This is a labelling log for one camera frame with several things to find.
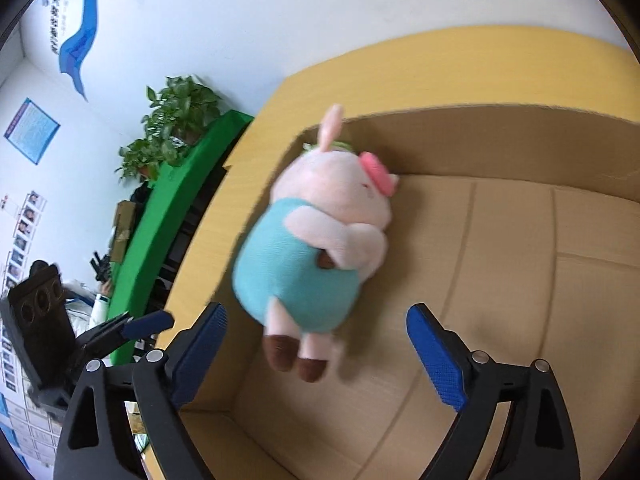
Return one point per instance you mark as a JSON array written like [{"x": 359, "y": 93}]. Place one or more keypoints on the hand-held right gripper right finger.
[{"x": 435, "y": 360}]

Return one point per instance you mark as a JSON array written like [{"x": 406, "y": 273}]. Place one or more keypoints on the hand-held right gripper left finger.
[{"x": 200, "y": 350}]

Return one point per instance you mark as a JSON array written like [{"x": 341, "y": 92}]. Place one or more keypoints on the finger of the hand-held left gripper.
[
  {"x": 150, "y": 322},
  {"x": 117, "y": 319}
]

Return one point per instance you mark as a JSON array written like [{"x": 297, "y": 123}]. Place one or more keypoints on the pink pig plush toy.
[{"x": 295, "y": 260}]

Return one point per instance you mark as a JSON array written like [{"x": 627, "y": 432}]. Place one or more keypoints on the small brown cardboard box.
[{"x": 122, "y": 230}]

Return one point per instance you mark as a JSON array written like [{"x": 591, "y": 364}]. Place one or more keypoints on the green mat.
[{"x": 165, "y": 210}]

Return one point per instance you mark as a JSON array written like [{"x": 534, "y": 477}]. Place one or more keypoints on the small potted green plant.
[{"x": 145, "y": 157}]

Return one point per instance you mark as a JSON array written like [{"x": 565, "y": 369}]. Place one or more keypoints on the large potted green plant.
[{"x": 182, "y": 105}]

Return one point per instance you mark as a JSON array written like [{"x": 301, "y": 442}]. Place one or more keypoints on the wall photo chart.
[{"x": 25, "y": 225}]

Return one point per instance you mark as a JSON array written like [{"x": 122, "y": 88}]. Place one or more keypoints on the blue framed wall poster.
[{"x": 30, "y": 130}]

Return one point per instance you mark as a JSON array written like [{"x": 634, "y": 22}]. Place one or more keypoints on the blue ribbon wall decal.
[{"x": 85, "y": 25}]

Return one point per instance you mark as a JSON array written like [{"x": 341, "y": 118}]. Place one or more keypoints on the wall lettering decal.
[{"x": 52, "y": 25}]

